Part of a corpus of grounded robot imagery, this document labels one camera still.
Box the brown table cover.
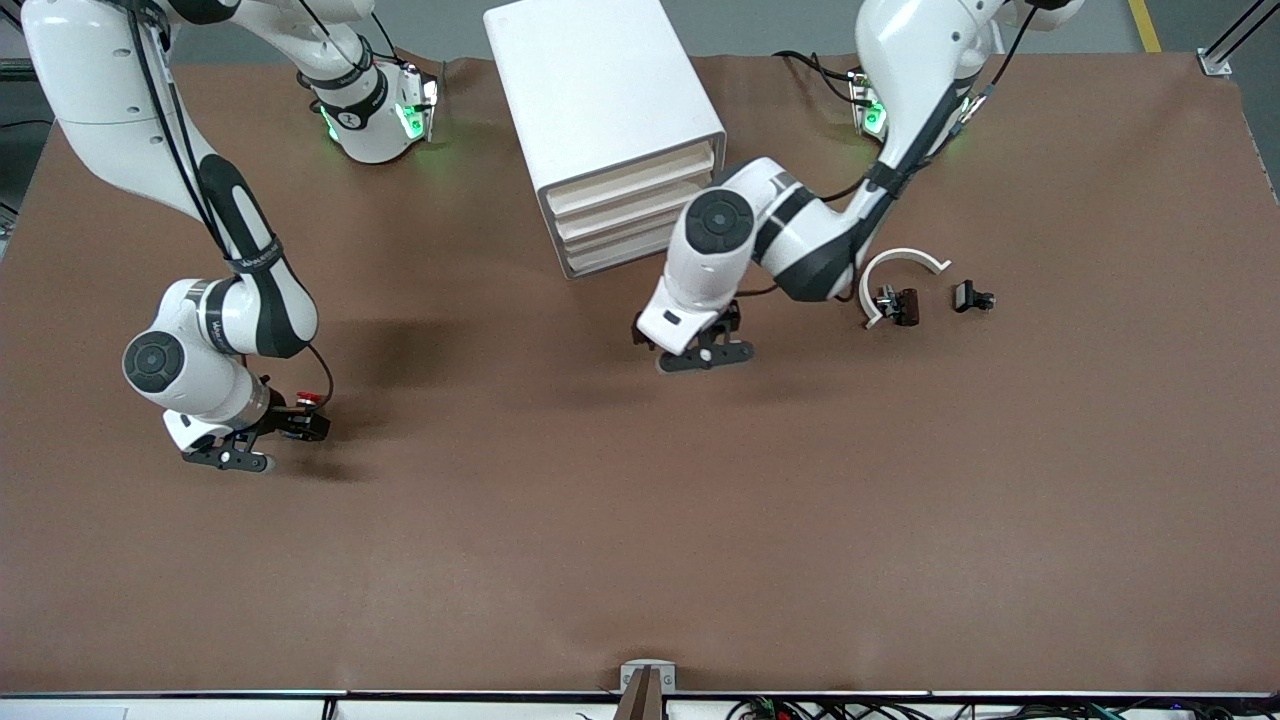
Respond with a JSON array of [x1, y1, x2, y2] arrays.
[[0, 50, 1280, 696]]

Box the white drawer cabinet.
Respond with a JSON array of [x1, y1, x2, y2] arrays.
[[483, 0, 728, 281]]

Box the white curved plastic arc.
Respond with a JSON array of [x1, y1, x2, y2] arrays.
[[858, 247, 953, 331]]

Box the aluminium frame post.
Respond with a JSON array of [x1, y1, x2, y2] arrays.
[[1198, 0, 1280, 78]]

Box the small metal bracket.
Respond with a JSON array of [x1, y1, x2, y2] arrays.
[[619, 659, 677, 694]]

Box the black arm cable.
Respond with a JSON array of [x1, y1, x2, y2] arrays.
[[120, 0, 336, 406], [955, 5, 1041, 136]]

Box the black base cable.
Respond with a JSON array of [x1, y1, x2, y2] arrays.
[[773, 48, 863, 106]]

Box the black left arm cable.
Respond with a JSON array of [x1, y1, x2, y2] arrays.
[[955, 5, 1041, 136]]

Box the small brown component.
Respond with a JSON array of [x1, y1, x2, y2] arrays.
[[875, 285, 921, 328]]

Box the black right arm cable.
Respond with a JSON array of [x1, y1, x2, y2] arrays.
[[120, 0, 336, 406]]

